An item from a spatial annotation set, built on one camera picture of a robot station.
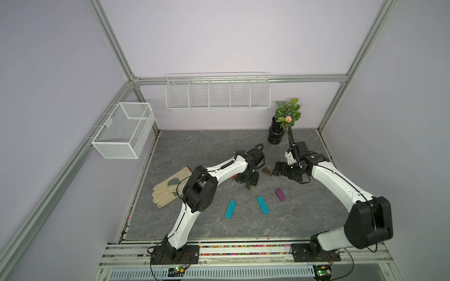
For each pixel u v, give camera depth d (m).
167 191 0.91
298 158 0.65
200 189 0.55
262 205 0.87
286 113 0.96
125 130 0.84
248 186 0.92
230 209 0.85
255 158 0.77
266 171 0.99
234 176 0.65
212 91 1.00
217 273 1.57
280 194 0.91
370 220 0.46
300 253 0.74
